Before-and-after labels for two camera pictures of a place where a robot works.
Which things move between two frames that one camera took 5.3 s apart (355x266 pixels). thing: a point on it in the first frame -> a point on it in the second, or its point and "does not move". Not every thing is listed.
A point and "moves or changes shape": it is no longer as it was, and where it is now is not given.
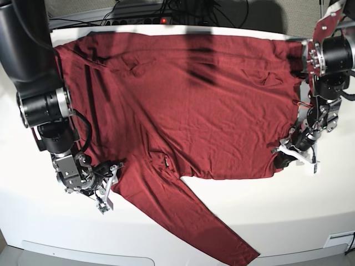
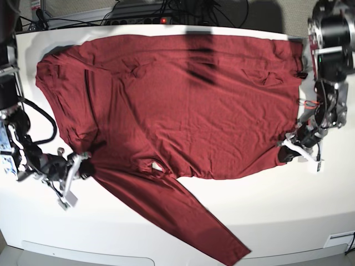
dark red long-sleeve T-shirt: (154, 107) moves or changes shape
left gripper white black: (100, 179) -> (56, 167)
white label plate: (348, 238) does not move
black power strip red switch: (139, 21) does not move
